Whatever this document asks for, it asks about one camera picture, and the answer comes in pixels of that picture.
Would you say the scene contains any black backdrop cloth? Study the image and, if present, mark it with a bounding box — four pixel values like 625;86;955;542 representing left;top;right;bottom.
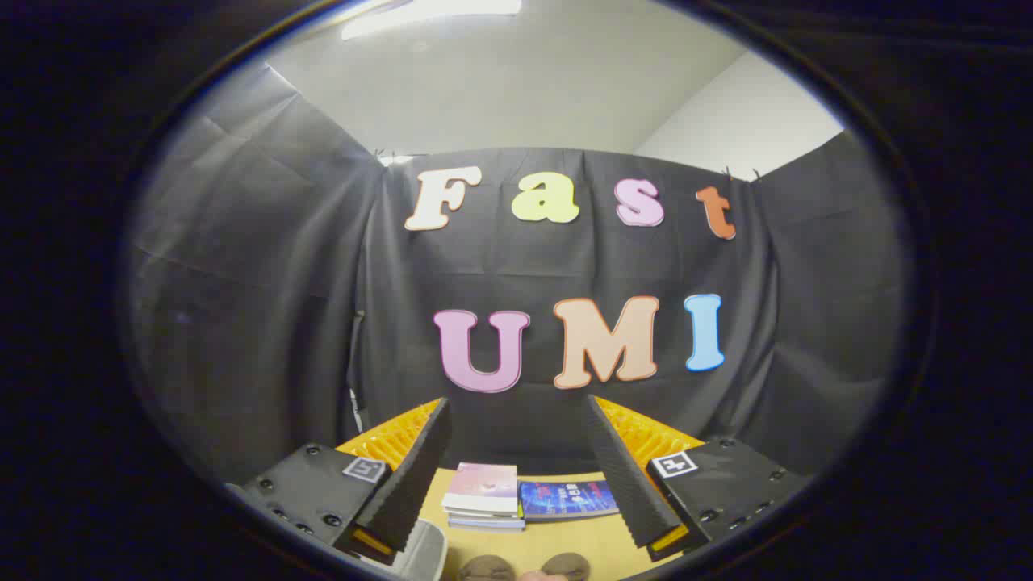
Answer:
129;65;905;485

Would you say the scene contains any pink cover book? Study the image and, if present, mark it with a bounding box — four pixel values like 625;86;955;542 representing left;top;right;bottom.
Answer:
441;462;519;517

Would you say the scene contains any grey fabric storage box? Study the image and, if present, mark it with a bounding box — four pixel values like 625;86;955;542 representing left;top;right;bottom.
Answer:
379;520;448;581

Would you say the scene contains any brown fuzzy shoe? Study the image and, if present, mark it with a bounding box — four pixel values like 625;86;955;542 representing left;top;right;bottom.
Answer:
541;552;591;581
458;554;515;581

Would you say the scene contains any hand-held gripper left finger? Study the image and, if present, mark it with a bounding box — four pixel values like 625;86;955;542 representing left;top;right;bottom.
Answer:
230;397;453;566

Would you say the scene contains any dark blue cover book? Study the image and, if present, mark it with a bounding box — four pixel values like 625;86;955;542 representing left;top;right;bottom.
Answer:
519;480;621;522

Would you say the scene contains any ceiling light panel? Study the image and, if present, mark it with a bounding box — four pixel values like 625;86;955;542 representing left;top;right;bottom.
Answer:
341;0;523;41

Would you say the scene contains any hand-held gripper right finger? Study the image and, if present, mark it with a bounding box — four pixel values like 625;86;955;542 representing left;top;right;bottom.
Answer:
587;395;810;562

